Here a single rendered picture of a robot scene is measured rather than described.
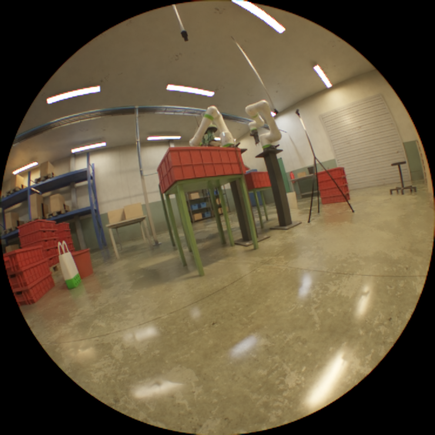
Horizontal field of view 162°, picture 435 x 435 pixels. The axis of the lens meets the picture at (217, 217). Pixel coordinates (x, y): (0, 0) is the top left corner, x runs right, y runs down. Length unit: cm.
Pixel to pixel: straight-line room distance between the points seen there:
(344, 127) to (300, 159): 246
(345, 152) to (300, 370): 651
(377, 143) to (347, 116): 151
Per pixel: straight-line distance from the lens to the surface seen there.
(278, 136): 195
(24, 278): 184
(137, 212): 259
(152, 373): 54
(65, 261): 174
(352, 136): 669
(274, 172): 184
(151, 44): 422
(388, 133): 678
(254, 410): 41
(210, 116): 184
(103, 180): 715
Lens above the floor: 40
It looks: 4 degrees down
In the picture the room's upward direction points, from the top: 13 degrees counter-clockwise
